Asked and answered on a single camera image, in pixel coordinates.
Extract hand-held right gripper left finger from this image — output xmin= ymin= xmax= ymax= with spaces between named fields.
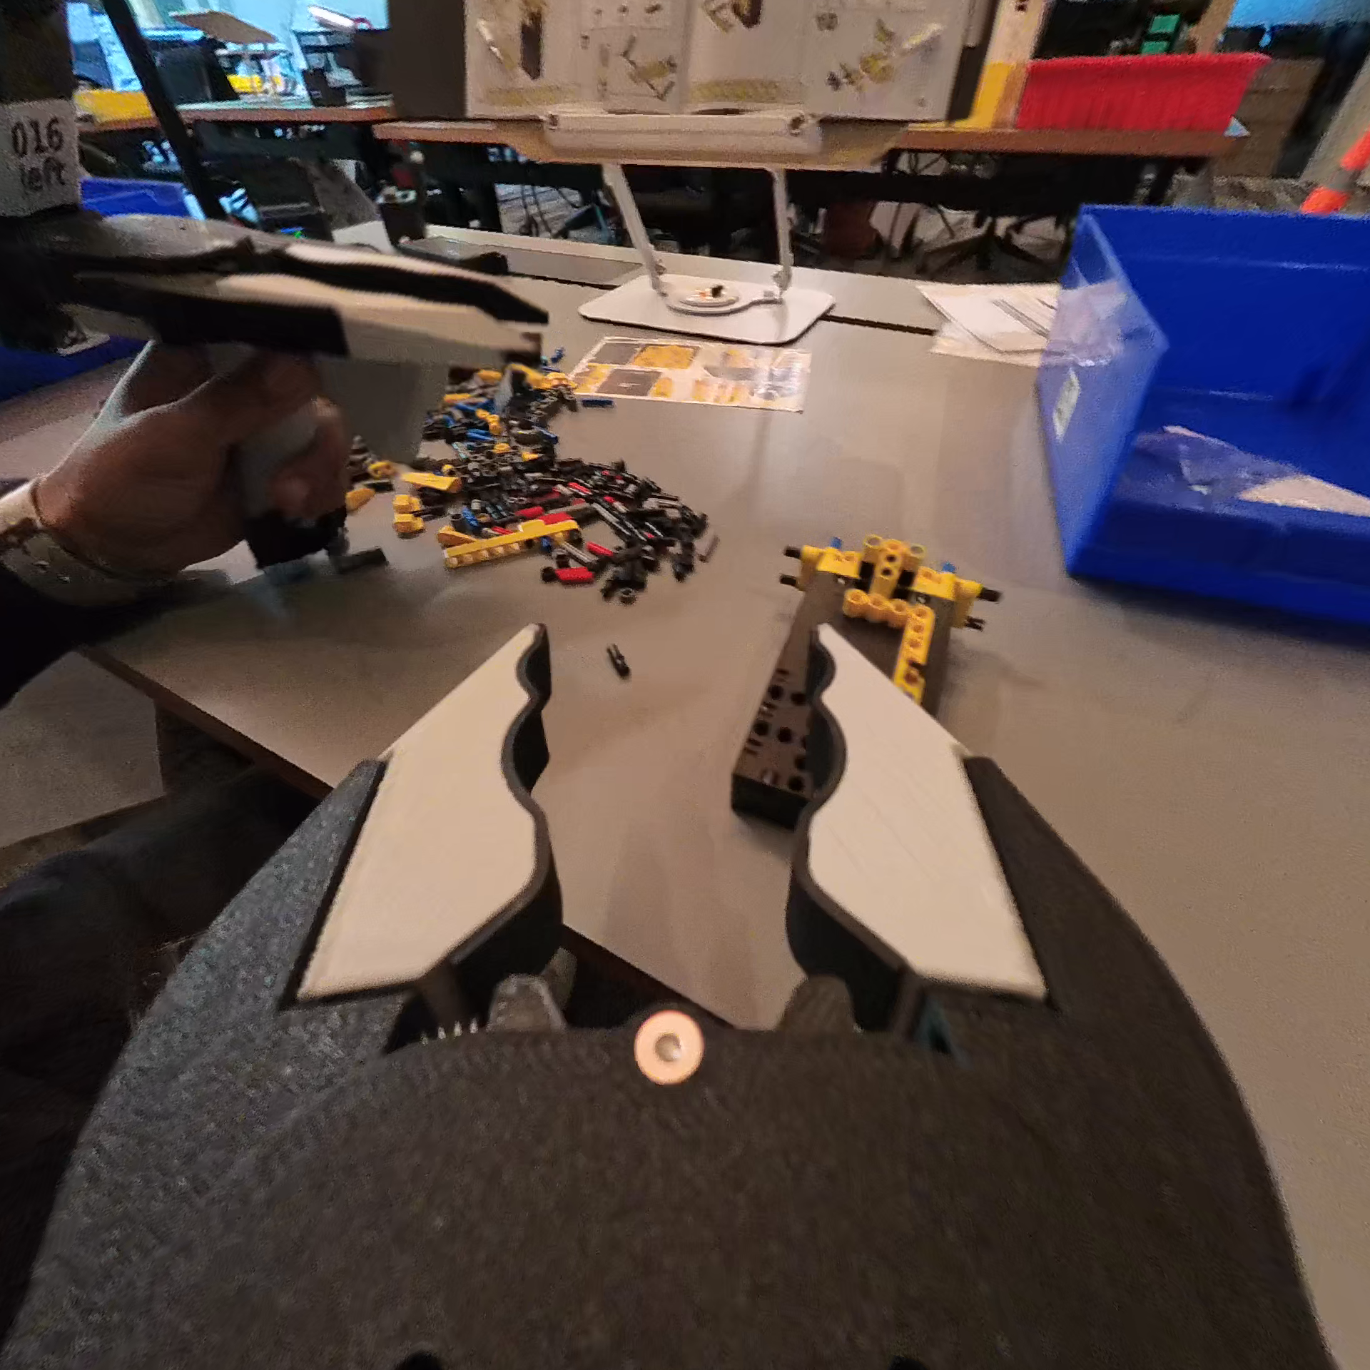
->
xmin=293 ymin=624 xmax=562 ymax=1035

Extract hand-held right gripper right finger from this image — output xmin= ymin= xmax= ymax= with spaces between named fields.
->
xmin=786 ymin=624 xmax=1048 ymax=1035

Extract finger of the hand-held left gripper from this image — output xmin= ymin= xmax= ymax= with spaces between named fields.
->
xmin=75 ymin=273 xmax=548 ymax=366
xmin=251 ymin=239 xmax=552 ymax=328

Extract yellow and black brick assembly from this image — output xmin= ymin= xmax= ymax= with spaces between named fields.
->
xmin=730 ymin=532 xmax=1001 ymax=831

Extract pile of small building parts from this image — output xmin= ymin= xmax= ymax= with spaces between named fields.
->
xmin=342 ymin=359 xmax=720 ymax=604

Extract yellow perforated beam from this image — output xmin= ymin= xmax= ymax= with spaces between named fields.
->
xmin=890 ymin=602 xmax=939 ymax=705

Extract person's left hand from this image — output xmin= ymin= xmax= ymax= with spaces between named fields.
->
xmin=37 ymin=343 xmax=357 ymax=589

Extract small blue storage bin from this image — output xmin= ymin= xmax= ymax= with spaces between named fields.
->
xmin=0 ymin=177 xmax=195 ymax=400

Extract black tripod pole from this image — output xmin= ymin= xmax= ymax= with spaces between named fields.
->
xmin=99 ymin=0 xmax=233 ymax=224

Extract dark partition board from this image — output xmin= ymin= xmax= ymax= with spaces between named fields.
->
xmin=383 ymin=0 xmax=473 ymax=121

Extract white moulded foam tray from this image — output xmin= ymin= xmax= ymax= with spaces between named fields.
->
xmin=689 ymin=0 xmax=970 ymax=121
xmin=464 ymin=0 xmax=691 ymax=118

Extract printed instruction sheet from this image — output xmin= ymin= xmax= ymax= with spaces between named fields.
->
xmin=567 ymin=336 xmax=810 ymax=413

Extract clear plastic bag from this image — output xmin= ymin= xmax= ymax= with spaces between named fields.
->
xmin=1135 ymin=423 xmax=1370 ymax=529

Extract white paper sheets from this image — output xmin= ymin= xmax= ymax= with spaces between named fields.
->
xmin=918 ymin=281 xmax=1063 ymax=361

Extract yellow storage bin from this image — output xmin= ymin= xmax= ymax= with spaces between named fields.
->
xmin=950 ymin=62 xmax=1029 ymax=133

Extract red storage bin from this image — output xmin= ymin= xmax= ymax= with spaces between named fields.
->
xmin=1014 ymin=51 xmax=1273 ymax=133

